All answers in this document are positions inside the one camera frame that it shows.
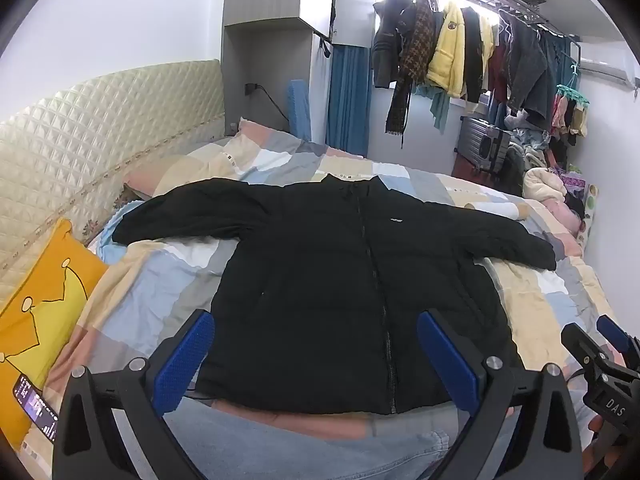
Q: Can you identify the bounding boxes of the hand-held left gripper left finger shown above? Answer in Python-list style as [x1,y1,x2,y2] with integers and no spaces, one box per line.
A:
[52,308,216,480]

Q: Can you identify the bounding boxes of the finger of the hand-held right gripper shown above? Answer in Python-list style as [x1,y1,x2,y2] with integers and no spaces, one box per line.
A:
[596,315,640,363]
[561,324,612,376]

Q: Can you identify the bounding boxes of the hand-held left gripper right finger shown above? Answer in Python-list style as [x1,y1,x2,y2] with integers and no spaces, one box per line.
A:
[416,308,586,480]

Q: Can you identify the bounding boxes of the black puffer jacket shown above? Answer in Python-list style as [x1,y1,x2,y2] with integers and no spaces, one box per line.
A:
[111,172,558,416]

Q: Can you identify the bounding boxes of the pile of clothes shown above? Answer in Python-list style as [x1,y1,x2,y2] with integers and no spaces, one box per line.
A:
[501,109,557,197]

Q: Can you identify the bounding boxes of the person's right hand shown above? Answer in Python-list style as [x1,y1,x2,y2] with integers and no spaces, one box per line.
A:
[582,415,613,479]

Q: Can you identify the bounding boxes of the patchwork quilt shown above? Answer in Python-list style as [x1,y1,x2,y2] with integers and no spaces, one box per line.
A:
[22,117,626,480]

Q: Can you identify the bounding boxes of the pink garment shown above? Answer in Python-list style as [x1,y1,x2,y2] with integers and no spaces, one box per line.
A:
[542,199,585,242]

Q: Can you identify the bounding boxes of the white green dotted board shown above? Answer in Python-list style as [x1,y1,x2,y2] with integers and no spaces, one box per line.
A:
[575,184,600,242]

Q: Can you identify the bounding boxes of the person's jeans legs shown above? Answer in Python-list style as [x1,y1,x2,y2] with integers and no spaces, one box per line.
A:
[160,399,526,480]

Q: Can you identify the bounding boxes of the yellow cartoon pillow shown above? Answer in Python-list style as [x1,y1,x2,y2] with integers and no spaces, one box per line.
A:
[0,217,109,453]

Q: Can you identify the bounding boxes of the black smartphone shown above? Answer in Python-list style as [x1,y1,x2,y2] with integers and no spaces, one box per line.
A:
[12,374,62,444]

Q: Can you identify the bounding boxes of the light blue ruffled pillow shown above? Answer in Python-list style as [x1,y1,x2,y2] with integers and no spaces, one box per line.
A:
[95,199,147,261]

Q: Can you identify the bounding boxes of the purple patterned bag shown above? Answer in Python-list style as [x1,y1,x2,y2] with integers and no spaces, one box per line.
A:
[557,170,587,191]

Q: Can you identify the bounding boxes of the cream fleece bundle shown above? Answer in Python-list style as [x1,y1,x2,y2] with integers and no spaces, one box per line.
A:
[522,166,569,202]

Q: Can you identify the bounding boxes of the silver ribbed suitcase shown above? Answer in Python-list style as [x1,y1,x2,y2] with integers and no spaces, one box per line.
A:
[457,116,514,177]

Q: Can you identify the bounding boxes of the green peg hanger with socks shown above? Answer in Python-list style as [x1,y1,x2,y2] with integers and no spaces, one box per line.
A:
[549,59,592,140]

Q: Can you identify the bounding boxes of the hanging teal garment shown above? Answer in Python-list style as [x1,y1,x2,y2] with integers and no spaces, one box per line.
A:
[415,84,452,136]

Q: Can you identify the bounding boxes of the cream quilted headboard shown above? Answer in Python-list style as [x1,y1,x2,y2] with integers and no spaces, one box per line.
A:
[0,59,225,283]

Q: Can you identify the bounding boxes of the white air conditioner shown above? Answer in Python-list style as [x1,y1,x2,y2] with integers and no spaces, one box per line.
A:
[577,42,640,92]

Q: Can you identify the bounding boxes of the hanging dark grey jacket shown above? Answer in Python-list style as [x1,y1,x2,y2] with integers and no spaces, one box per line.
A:
[505,19,552,132]

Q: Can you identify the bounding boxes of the blue padded board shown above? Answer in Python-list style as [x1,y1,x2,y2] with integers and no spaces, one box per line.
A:
[286,79,314,142]

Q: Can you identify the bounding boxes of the blue curtain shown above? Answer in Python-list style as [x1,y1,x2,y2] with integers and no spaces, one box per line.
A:
[325,44,375,159]

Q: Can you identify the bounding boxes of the hanging dark red garment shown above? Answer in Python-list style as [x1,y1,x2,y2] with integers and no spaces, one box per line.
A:
[487,35,512,107]

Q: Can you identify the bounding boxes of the hanging yellow jacket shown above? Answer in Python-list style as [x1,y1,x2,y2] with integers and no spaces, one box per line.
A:
[426,0,469,99]

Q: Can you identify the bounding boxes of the hanging black coat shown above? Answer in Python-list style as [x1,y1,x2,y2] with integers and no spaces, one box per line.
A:
[461,6,484,104]

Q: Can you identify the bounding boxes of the hanging pale yellow shirt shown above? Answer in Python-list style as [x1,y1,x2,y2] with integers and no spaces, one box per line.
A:
[477,12,499,95]

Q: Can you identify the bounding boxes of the hanging brown plaid scarf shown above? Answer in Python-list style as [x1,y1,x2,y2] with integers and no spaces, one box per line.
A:
[384,0,437,149]

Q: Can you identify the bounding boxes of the hanging black puffer vest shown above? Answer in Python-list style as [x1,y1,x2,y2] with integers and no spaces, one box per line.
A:
[371,0,417,90]

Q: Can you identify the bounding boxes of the black charger with cable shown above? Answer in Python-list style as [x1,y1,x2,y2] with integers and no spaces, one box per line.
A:
[244,81,292,127]

